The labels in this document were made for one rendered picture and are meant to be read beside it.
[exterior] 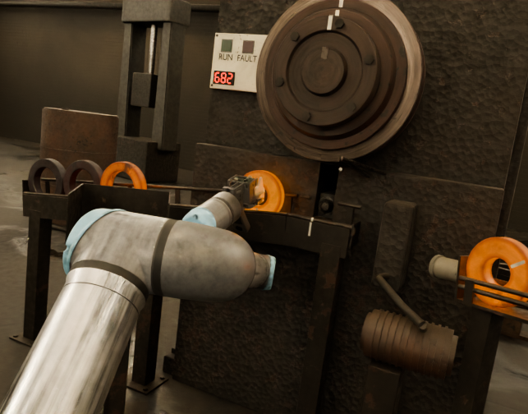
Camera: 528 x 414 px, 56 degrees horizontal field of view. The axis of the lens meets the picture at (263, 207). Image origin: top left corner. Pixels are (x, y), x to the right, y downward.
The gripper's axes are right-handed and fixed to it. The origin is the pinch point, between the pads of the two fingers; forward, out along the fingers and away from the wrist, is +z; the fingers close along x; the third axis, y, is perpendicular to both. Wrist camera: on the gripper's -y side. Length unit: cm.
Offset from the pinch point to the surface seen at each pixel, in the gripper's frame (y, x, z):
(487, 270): -2, -67, -18
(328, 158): 13.3, -21.9, -0.6
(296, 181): 2.1, -9.6, 6.3
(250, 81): 29.3, 12.2, 17.6
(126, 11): 33, 419, 438
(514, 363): -106, -89, 91
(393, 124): 23.9, -38.2, 2.4
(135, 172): -0.4, 46.6, -2.9
